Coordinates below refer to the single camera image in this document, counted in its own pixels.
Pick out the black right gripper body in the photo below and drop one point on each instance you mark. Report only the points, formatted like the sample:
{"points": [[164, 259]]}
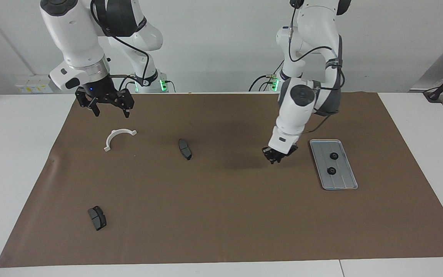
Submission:
{"points": [[100, 92]]}

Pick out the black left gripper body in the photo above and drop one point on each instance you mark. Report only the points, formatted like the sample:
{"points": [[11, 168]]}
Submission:
{"points": [[285, 153]]}

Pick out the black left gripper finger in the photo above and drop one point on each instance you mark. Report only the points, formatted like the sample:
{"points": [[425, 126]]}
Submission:
{"points": [[270, 157], [280, 159]]}

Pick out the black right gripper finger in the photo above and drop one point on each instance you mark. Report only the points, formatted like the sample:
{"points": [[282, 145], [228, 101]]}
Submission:
{"points": [[126, 109], [96, 109]]}

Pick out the large black bearing gear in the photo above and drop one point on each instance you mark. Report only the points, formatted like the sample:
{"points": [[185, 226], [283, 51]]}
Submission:
{"points": [[332, 171], [333, 156]]}

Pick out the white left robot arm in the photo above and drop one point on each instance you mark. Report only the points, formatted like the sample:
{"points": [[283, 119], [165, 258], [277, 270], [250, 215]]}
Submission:
{"points": [[302, 111]]}

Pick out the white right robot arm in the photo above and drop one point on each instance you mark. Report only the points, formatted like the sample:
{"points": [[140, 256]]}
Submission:
{"points": [[75, 34]]}

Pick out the silver metal tray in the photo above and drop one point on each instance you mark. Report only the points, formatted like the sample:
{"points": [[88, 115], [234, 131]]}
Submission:
{"points": [[344, 181]]}

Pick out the long dark brake pad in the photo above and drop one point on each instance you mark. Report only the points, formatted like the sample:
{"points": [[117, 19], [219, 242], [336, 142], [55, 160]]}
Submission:
{"points": [[185, 150]]}

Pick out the brown table mat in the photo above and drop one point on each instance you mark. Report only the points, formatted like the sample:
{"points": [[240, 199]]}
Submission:
{"points": [[206, 211]]}

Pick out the short dark brake pad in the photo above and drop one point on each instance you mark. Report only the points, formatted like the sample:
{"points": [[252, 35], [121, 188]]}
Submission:
{"points": [[97, 218]]}

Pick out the white curved plastic bracket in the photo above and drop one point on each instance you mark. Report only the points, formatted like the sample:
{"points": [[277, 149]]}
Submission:
{"points": [[110, 137]]}

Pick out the white wall socket box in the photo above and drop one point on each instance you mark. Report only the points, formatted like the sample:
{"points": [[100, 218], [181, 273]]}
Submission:
{"points": [[29, 86]]}

